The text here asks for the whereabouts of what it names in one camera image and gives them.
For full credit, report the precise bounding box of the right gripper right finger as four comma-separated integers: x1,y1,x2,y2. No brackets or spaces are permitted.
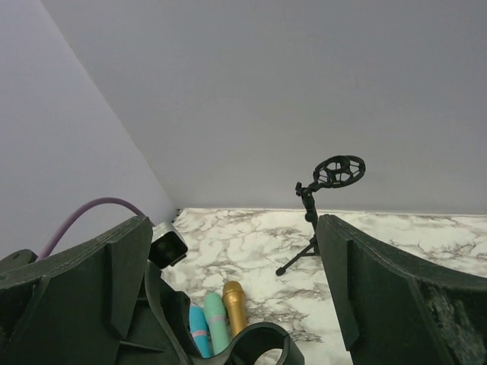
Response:
316,214,486,364

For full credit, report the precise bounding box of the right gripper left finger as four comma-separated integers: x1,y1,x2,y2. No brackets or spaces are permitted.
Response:
1,217,152,364

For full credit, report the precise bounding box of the black round-base clip stand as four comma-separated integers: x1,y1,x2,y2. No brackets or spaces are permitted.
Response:
144,261,305,365

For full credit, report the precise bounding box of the blue microphone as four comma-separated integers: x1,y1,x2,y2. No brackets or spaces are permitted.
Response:
189,304,212,358

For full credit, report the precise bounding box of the mint green microphone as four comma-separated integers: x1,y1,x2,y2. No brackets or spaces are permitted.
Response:
203,293,230,355

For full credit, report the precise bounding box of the black tripod mic stand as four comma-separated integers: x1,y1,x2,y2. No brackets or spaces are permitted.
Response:
275,154,367,277

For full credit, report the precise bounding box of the gold microphone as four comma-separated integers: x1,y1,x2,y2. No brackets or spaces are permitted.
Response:
222,281,248,337

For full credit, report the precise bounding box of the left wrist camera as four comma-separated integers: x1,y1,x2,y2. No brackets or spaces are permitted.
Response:
148,222,188,270

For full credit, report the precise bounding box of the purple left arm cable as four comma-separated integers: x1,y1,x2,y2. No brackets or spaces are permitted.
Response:
36,197,147,262

